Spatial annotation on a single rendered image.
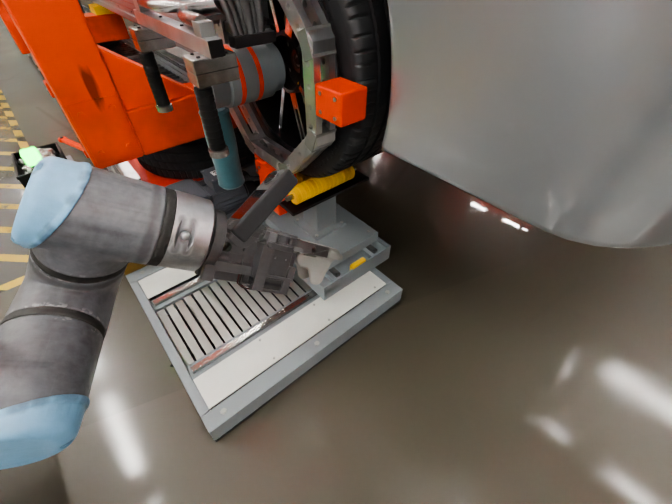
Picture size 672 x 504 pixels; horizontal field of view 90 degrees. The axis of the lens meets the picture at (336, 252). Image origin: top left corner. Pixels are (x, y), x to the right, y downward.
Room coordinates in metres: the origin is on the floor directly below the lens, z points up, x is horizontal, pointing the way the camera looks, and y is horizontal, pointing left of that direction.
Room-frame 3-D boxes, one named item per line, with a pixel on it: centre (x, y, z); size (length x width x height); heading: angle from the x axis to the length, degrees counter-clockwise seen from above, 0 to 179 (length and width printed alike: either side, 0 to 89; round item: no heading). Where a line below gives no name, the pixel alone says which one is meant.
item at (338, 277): (1.11, 0.07, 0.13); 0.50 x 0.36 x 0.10; 40
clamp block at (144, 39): (0.99, 0.46, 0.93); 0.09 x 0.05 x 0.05; 130
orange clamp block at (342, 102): (0.76, -0.01, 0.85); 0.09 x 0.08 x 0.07; 40
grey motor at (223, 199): (1.17, 0.47, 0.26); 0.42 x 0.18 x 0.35; 130
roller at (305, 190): (0.97, 0.04, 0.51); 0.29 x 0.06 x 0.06; 130
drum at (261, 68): (0.95, 0.25, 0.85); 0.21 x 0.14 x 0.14; 130
